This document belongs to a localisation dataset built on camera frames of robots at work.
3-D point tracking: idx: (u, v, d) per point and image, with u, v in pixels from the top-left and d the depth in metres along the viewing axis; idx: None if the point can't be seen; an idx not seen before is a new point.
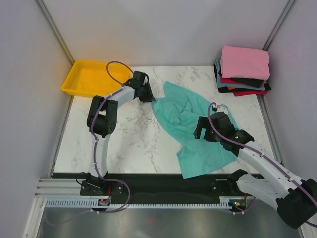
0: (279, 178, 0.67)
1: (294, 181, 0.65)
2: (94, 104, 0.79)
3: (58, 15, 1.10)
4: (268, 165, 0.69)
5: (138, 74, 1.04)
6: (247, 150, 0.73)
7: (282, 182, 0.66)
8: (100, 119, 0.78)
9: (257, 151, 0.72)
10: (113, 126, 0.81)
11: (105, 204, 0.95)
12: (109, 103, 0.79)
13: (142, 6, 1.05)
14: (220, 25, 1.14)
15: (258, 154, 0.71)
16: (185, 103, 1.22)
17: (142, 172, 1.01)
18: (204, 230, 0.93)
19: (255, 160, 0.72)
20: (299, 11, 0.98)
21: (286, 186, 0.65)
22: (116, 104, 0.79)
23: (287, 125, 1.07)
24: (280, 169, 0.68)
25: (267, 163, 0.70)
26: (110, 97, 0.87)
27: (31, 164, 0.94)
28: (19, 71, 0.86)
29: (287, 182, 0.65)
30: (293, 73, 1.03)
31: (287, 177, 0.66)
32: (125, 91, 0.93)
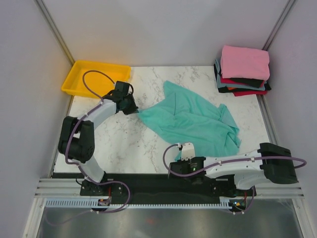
0: (247, 166, 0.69)
1: (255, 158, 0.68)
2: (66, 127, 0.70)
3: (57, 15, 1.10)
4: (232, 166, 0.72)
5: (121, 85, 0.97)
6: (209, 170, 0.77)
7: (251, 167, 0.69)
8: (74, 144, 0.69)
9: (216, 164, 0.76)
10: (90, 150, 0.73)
11: (105, 204, 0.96)
12: (83, 124, 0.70)
13: (141, 6, 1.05)
14: (219, 25, 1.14)
15: (218, 165, 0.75)
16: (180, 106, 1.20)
17: (142, 172, 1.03)
18: (204, 230, 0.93)
19: (222, 171, 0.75)
20: (299, 11, 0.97)
21: (256, 166, 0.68)
22: (91, 125, 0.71)
23: (287, 125, 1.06)
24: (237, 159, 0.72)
25: (227, 163, 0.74)
26: (85, 117, 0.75)
27: (31, 164, 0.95)
28: (18, 72, 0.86)
29: (253, 164, 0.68)
30: (293, 73, 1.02)
31: (249, 159, 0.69)
32: (103, 107, 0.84)
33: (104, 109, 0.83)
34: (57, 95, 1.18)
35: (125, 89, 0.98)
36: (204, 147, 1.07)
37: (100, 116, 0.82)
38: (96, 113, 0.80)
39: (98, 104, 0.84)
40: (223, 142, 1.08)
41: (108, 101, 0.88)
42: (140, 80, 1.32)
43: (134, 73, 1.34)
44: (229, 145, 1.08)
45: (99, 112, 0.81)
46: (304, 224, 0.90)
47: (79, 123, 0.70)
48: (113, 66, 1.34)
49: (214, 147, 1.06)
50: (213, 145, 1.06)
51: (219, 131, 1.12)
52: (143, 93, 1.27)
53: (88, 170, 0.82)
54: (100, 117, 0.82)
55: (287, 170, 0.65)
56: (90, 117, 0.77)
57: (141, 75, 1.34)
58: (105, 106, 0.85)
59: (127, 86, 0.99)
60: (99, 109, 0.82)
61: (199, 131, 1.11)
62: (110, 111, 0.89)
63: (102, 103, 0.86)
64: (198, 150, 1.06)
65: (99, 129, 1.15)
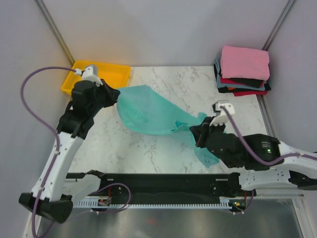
0: None
1: None
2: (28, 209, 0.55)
3: (57, 15, 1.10)
4: (308, 163, 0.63)
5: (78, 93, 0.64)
6: (287, 159, 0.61)
7: None
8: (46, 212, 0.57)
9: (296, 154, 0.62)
10: (66, 209, 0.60)
11: (105, 204, 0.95)
12: (42, 204, 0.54)
13: (141, 6, 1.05)
14: (219, 25, 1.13)
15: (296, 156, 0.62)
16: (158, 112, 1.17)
17: (141, 172, 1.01)
18: (204, 230, 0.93)
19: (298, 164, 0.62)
20: (299, 11, 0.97)
21: None
22: (49, 205, 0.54)
23: (287, 125, 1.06)
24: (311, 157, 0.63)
25: (304, 157, 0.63)
26: (43, 191, 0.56)
27: (31, 164, 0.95)
28: (18, 73, 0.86)
29: None
30: (293, 73, 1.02)
31: None
32: (61, 158, 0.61)
33: (64, 158, 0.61)
34: (56, 95, 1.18)
35: (86, 94, 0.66)
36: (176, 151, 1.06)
37: (64, 167, 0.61)
38: (57, 170, 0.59)
39: (53, 157, 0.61)
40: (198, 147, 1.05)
41: (64, 141, 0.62)
42: (140, 80, 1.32)
43: (134, 73, 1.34)
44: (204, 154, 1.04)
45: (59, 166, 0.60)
46: (304, 225, 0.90)
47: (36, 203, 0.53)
48: (113, 66, 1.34)
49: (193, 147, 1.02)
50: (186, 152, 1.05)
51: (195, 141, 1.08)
52: None
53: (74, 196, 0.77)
54: (63, 168, 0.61)
55: None
56: (51, 186, 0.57)
57: (141, 75, 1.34)
58: (64, 153, 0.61)
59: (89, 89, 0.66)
60: (57, 162, 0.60)
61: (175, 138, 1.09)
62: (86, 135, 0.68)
63: (59, 153, 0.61)
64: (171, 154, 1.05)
65: (98, 129, 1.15)
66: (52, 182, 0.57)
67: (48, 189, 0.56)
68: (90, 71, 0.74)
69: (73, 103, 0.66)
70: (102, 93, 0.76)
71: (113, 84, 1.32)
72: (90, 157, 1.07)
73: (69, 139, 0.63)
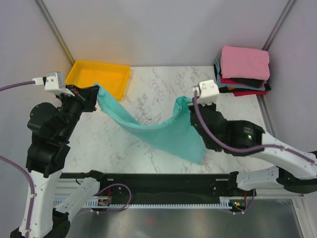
0: (305, 167, 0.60)
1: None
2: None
3: (56, 15, 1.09)
4: (292, 158, 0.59)
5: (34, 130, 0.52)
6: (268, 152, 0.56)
7: (309, 169, 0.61)
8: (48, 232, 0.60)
9: (280, 147, 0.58)
10: (64, 230, 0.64)
11: (105, 204, 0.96)
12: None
13: (141, 6, 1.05)
14: (219, 25, 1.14)
15: (281, 149, 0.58)
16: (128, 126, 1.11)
17: (141, 172, 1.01)
18: (204, 230, 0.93)
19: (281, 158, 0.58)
20: (299, 11, 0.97)
21: (313, 171, 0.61)
22: None
23: (288, 126, 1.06)
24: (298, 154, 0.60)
25: (289, 152, 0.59)
26: (30, 230, 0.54)
27: None
28: (18, 72, 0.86)
29: (310, 167, 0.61)
30: (293, 73, 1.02)
31: (310, 162, 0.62)
32: (39, 199, 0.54)
33: (43, 198, 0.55)
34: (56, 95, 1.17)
35: (51, 122, 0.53)
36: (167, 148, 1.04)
37: (46, 203, 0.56)
38: (37, 208, 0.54)
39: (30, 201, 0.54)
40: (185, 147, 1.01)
41: (37, 181, 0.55)
42: (140, 80, 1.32)
43: (134, 73, 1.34)
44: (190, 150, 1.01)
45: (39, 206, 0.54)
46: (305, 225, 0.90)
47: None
48: (113, 66, 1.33)
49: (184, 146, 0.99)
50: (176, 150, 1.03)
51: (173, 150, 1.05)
52: (143, 93, 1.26)
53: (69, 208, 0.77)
54: (46, 203, 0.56)
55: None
56: (35, 225, 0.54)
57: (141, 75, 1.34)
58: (42, 194, 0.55)
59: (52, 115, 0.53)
60: (36, 203, 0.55)
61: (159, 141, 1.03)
62: (61, 164, 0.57)
63: (35, 195, 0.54)
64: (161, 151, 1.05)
65: (98, 128, 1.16)
66: (36, 223, 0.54)
67: (35, 230, 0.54)
68: (56, 82, 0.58)
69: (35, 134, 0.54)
70: (74, 106, 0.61)
71: (113, 84, 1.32)
72: (90, 156, 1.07)
73: (44, 178, 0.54)
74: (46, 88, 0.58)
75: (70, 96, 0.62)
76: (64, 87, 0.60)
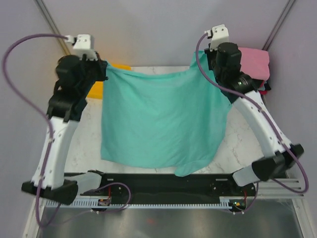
0: (270, 138, 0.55)
1: (284, 143, 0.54)
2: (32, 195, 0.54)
3: (57, 15, 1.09)
4: (264, 122, 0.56)
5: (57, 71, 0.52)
6: (246, 104, 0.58)
7: (271, 142, 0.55)
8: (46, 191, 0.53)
9: (257, 106, 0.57)
10: (68, 193, 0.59)
11: (105, 204, 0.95)
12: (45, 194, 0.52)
13: (141, 6, 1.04)
14: (219, 26, 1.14)
15: (257, 110, 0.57)
16: (130, 163, 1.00)
17: (142, 171, 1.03)
18: (204, 230, 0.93)
19: (252, 115, 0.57)
20: (299, 11, 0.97)
21: (274, 147, 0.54)
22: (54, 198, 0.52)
23: (287, 125, 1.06)
24: (273, 128, 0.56)
25: (262, 118, 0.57)
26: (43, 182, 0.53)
27: (30, 164, 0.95)
28: (18, 73, 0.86)
29: (276, 144, 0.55)
30: (293, 72, 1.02)
31: (279, 139, 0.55)
32: (57, 141, 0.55)
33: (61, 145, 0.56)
34: None
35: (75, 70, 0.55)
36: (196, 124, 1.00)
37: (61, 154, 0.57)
38: (55, 155, 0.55)
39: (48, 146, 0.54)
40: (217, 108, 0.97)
41: (57, 125, 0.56)
42: None
43: None
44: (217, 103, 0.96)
45: (58, 148, 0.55)
46: (305, 225, 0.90)
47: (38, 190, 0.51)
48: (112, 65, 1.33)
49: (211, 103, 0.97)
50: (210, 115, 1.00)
51: (189, 168, 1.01)
52: None
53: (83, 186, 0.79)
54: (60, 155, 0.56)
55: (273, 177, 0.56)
56: (50, 177, 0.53)
57: None
58: (60, 140, 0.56)
59: (78, 64, 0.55)
60: (53, 148, 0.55)
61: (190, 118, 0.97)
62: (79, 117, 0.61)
63: (53, 140, 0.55)
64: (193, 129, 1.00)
65: (98, 128, 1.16)
66: (51, 171, 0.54)
67: (49, 178, 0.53)
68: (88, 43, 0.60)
69: (60, 85, 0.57)
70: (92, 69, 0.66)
71: None
72: (90, 157, 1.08)
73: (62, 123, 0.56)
74: (77, 45, 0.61)
75: (89, 61, 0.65)
76: (93, 52, 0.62)
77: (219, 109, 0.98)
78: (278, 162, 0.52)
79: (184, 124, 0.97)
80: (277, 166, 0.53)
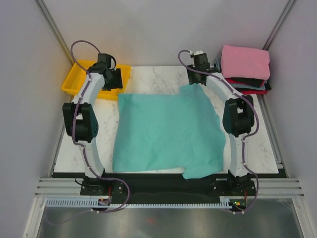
0: (226, 93, 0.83)
1: (235, 93, 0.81)
2: (67, 116, 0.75)
3: (57, 15, 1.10)
4: (222, 85, 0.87)
5: (103, 57, 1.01)
6: (210, 78, 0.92)
7: (227, 94, 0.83)
8: (79, 125, 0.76)
9: (217, 77, 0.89)
10: (95, 127, 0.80)
11: (105, 204, 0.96)
12: (82, 108, 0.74)
13: (142, 6, 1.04)
14: (219, 25, 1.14)
15: (218, 80, 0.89)
16: (140, 163, 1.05)
17: (142, 172, 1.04)
18: (204, 230, 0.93)
19: (215, 83, 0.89)
20: (299, 11, 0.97)
21: (229, 96, 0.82)
22: (89, 107, 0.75)
23: (288, 125, 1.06)
24: (228, 87, 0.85)
25: (221, 83, 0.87)
26: (81, 100, 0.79)
27: (31, 163, 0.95)
28: (19, 73, 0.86)
29: (230, 94, 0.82)
30: (293, 72, 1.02)
31: (231, 91, 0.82)
32: (93, 84, 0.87)
33: (93, 90, 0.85)
34: (56, 95, 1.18)
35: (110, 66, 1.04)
36: (199, 128, 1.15)
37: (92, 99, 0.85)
38: (88, 91, 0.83)
39: (87, 84, 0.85)
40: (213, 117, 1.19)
41: (94, 75, 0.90)
42: (140, 80, 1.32)
43: (134, 72, 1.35)
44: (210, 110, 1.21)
45: (92, 89, 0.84)
46: (305, 225, 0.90)
47: (75, 117, 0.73)
48: None
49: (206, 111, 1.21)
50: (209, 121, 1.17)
51: (200, 169, 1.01)
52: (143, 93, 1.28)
53: (90, 157, 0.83)
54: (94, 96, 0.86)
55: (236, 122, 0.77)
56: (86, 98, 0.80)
57: (141, 74, 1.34)
58: (94, 83, 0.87)
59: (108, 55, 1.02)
60: (90, 86, 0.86)
61: (192, 125, 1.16)
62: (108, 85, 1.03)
63: (90, 82, 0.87)
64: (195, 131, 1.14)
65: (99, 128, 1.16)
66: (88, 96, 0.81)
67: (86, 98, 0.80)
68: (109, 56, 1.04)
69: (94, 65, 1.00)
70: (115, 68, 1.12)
71: None
72: None
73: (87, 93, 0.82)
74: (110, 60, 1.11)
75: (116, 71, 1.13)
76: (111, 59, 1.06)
77: (214, 113, 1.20)
78: (232, 105, 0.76)
79: (183, 125, 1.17)
80: (233, 108, 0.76)
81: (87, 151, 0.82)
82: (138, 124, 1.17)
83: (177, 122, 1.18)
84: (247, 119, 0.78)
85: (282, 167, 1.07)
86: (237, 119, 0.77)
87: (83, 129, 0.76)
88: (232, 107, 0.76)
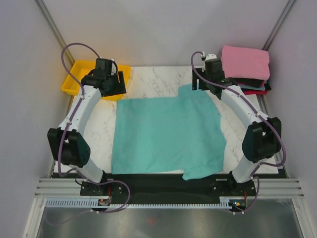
0: (248, 114, 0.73)
1: (260, 115, 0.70)
2: (52, 143, 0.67)
3: (57, 16, 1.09)
4: (242, 104, 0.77)
5: (102, 62, 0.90)
6: (228, 92, 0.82)
7: (249, 116, 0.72)
8: (68, 151, 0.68)
9: (236, 92, 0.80)
10: (85, 154, 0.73)
11: (105, 204, 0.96)
12: (70, 137, 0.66)
13: (141, 6, 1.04)
14: (219, 25, 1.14)
15: (237, 95, 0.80)
16: (141, 167, 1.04)
17: (142, 172, 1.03)
18: (204, 230, 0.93)
19: (233, 99, 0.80)
20: (299, 11, 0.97)
21: (251, 119, 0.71)
22: (78, 136, 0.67)
23: (288, 125, 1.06)
24: (250, 107, 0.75)
25: (241, 101, 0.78)
26: (70, 126, 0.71)
27: (31, 164, 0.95)
28: (18, 73, 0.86)
29: (253, 117, 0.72)
30: (293, 72, 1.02)
31: (255, 112, 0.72)
32: (85, 101, 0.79)
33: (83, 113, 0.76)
34: (56, 96, 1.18)
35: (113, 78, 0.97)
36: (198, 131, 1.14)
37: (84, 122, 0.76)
38: (79, 114, 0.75)
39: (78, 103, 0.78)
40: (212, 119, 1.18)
41: (87, 91, 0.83)
42: (140, 80, 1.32)
43: (134, 72, 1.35)
44: (209, 112, 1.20)
45: (83, 108, 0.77)
46: (305, 225, 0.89)
47: (61, 145, 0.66)
48: None
49: (206, 112, 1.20)
50: (208, 124, 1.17)
51: (200, 170, 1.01)
52: (143, 93, 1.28)
53: (87, 172, 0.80)
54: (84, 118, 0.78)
55: (259, 148, 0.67)
56: (75, 124, 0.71)
57: (141, 75, 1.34)
58: (86, 101, 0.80)
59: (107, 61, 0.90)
60: (81, 105, 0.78)
61: (192, 128, 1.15)
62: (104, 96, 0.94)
63: (83, 100, 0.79)
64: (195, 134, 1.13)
65: (99, 128, 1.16)
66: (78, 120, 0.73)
67: (75, 123, 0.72)
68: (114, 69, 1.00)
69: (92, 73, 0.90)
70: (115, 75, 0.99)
71: None
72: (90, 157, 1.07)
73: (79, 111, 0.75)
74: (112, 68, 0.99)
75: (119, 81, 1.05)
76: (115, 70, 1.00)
77: (214, 115, 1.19)
78: (256, 130, 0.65)
79: (182, 129, 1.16)
80: (257, 135, 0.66)
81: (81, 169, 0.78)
82: (140, 128, 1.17)
83: (178, 126, 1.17)
84: (273, 145, 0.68)
85: (282, 167, 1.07)
86: (261, 145, 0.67)
87: (71, 156, 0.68)
88: (256, 133, 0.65)
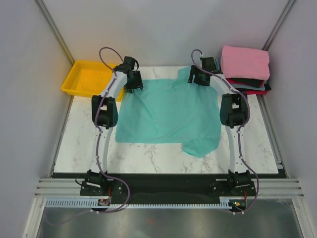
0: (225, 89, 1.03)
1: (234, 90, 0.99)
2: (93, 103, 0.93)
3: (57, 15, 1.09)
4: (222, 83, 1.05)
5: (129, 59, 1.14)
6: (213, 78, 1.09)
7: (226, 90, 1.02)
8: (103, 114, 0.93)
9: (219, 77, 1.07)
10: (116, 119, 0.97)
11: (105, 204, 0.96)
12: (108, 101, 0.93)
13: (142, 6, 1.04)
14: (219, 25, 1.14)
15: (219, 78, 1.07)
16: (142, 157, 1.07)
17: (142, 172, 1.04)
18: (204, 230, 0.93)
19: (216, 82, 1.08)
20: (299, 11, 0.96)
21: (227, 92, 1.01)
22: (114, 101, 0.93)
23: (288, 125, 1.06)
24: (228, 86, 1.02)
25: (223, 82, 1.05)
26: (107, 94, 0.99)
27: (31, 163, 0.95)
28: (18, 73, 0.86)
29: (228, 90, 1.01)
30: (293, 72, 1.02)
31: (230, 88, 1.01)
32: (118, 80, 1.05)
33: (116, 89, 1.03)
34: (56, 96, 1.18)
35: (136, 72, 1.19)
36: (195, 112, 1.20)
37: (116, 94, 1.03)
38: (114, 88, 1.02)
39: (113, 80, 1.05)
40: (209, 101, 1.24)
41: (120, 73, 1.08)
42: None
43: None
44: (207, 93, 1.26)
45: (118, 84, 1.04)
46: (305, 225, 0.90)
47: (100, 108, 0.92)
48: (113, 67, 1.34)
49: (205, 92, 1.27)
50: (206, 102, 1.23)
51: (198, 149, 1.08)
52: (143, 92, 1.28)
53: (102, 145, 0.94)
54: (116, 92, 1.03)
55: (230, 113, 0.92)
56: (111, 93, 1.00)
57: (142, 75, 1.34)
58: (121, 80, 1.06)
59: (132, 59, 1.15)
60: (115, 83, 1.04)
61: (191, 109, 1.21)
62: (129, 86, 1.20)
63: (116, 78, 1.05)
64: (193, 115, 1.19)
65: None
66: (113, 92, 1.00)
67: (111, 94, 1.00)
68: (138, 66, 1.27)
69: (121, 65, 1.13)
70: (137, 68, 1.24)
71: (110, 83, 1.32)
72: (90, 156, 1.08)
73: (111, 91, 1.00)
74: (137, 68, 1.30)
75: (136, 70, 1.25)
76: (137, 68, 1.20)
77: (211, 95, 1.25)
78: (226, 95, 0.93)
79: (181, 106, 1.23)
80: (226, 101, 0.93)
81: (101, 138, 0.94)
82: (142, 117, 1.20)
83: (178, 109, 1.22)
84: (241, 113, 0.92)
85: (282, 167, 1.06)
86: (231, 112, 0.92)
87: (106, 118, 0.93)
88: (226, 98, 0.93)
